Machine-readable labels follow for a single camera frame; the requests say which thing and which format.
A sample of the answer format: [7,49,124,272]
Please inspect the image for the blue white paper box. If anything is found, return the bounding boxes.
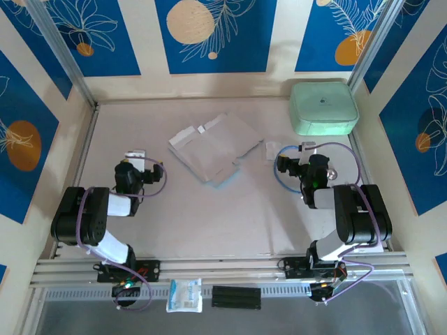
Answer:
[167,111,265,190]

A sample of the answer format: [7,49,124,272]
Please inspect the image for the small white paper piece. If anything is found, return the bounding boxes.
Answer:
[264,140,281,163]

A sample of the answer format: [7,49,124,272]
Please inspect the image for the mint green zipper case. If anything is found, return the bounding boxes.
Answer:
[289,82,360,137]

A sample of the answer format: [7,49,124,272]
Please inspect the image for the black controller board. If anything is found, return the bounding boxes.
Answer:
[309,281,338,306]
[110,281,142,308]

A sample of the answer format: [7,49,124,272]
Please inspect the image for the white wipes packet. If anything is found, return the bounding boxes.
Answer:
[166,278,203,313]

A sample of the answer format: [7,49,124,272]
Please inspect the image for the black ribbed block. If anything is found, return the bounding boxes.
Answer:
[211,285,263,311]

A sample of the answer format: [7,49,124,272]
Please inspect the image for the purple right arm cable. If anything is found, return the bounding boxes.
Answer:
[302,141,376,304]

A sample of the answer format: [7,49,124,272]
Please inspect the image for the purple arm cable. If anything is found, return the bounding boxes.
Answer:
[302,141,376,304]
[75,156,168,311]

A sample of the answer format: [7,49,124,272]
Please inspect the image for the blue cable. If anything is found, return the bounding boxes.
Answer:
[273,145,305,195]

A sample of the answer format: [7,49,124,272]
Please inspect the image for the aluminium side rail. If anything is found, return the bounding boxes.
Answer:
[50,104,101,259]
[349,134,395,252]

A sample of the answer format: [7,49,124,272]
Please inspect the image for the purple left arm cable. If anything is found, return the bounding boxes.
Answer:
[75,156,168,311]

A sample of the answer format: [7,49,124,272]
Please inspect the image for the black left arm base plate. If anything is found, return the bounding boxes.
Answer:
[96,260,161,283]

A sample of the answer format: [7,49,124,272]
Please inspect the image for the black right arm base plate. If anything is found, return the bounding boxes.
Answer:
[279,257,346,280]

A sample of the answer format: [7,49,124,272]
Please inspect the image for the aluminium frame post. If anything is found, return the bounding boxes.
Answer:
[347,0,402,92]
[26,0,99,107]

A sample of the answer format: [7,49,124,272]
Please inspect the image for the aluminium front frame rail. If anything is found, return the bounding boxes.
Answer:
[29,251,415,289]

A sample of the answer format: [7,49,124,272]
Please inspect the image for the grey slotted cable duct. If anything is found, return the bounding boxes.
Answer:
[43,282,314,302]

